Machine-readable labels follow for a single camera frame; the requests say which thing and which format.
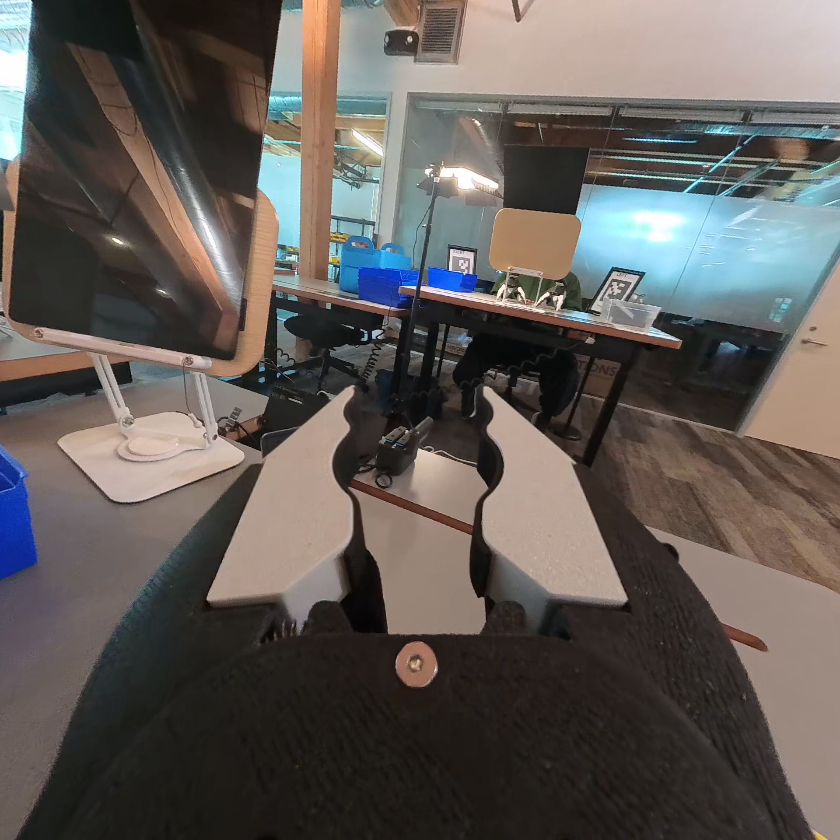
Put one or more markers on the printed tag board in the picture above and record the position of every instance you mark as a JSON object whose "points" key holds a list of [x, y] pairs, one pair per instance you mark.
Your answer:
{"points": [[617, 289]]}

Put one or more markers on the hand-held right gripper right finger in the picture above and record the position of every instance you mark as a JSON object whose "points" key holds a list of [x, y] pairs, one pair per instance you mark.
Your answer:
{"points": [[551, 525]]}

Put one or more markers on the black square panel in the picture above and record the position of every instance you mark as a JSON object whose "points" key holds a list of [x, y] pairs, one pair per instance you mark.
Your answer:
{"points": [[544, 177]]}

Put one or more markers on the white screen stand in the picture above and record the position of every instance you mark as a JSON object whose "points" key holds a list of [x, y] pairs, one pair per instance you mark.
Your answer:
{"points": [[151, 459]]}

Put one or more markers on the studio light on stand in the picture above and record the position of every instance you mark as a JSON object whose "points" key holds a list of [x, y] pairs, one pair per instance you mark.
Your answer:
{"points": [[430, 229]]}

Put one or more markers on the dark screen with tan frame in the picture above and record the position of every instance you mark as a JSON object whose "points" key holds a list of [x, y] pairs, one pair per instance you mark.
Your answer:
{"points": [[131, 164]]}

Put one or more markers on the blue storage bin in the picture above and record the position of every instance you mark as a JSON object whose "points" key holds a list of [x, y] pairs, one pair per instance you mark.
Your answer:
{"points": [[13, 518]]}

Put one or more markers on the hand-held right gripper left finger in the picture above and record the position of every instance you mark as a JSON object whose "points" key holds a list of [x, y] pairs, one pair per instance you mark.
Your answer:
{"points": [[289, 525]]}

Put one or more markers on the clear plastic box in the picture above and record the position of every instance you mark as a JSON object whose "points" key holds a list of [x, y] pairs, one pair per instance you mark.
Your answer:
{"points": [[630, 313]]}

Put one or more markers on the green holder with white parts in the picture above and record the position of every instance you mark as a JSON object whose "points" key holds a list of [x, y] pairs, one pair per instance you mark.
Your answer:
{"points": [[571, 289]]}

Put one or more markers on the black wall camera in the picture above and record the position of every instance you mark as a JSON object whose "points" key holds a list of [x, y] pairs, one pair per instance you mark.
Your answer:
{"points": [[400, 40]]}

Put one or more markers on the brown top table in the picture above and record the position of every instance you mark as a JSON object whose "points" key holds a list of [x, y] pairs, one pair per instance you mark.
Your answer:
{"points": [[623, 328], [315, 289], [52, 367]]}

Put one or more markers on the small black charger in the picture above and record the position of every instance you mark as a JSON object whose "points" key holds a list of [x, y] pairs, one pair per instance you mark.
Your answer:
{"points": [[397, 453]]}

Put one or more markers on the cardboard box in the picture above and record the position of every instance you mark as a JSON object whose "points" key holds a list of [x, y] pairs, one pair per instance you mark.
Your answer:
{"points": [[600, 377]]}

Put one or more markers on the wall air vent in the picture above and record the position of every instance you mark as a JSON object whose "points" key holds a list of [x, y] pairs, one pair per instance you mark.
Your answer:
{"points": [[439, 29]]}

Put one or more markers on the black laptop bag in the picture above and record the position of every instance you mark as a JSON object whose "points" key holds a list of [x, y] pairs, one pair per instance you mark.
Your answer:
{"points": [[292, 407]]}

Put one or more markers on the wooden post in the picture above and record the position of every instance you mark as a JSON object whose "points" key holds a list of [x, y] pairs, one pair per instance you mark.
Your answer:
{"points": [[320, 131]]}

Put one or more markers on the white door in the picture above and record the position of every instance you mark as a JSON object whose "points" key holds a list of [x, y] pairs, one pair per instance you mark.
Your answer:
{"points": [[800, 367]]}

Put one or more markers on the glass wall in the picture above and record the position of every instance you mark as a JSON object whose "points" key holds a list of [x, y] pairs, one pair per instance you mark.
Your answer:
{"points": [[689, 229]]}

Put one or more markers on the framed printed tag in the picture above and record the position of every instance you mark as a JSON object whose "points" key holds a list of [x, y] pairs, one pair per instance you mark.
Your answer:
{"points": [[463, 259]]}

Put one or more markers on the blue tool case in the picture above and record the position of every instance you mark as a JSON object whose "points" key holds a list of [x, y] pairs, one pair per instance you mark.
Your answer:
{"points": [[371, 256]]}

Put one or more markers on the tan rounded board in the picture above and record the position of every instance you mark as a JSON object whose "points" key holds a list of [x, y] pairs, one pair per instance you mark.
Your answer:
{"points": [[535, 243]]}

